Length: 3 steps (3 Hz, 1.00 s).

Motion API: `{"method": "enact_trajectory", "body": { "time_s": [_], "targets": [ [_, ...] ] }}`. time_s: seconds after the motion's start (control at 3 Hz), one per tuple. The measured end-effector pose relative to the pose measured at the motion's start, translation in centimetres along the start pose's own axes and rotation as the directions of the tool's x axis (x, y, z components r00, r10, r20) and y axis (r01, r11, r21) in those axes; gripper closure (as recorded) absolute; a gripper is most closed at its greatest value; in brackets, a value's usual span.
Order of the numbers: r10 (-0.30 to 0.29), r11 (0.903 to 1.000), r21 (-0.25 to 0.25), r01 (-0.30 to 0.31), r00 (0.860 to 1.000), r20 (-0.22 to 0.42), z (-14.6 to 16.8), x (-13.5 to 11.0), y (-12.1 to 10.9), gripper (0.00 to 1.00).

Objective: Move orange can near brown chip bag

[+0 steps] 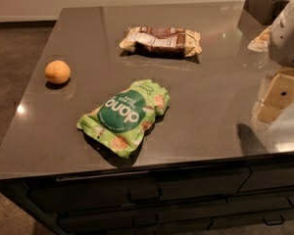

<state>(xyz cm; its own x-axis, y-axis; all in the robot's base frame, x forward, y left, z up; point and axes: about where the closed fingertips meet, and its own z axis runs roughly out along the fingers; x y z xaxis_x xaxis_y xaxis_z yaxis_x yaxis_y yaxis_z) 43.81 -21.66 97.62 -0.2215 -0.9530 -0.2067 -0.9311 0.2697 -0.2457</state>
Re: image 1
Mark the green chip bag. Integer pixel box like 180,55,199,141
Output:
76,79,170,158

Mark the dark drawer cabinet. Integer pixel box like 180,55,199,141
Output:
0,156,294,235

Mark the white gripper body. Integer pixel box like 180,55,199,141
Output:
269,0,294,68

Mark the cream snack bag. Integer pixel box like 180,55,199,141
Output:
248,26,271,52

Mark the brown chip bag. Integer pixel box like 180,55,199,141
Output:
120,26,202,58

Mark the orange round can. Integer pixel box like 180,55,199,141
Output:
45,61,71,84

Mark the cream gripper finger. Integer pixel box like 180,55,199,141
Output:
259,68,294,110
252,101,282,123

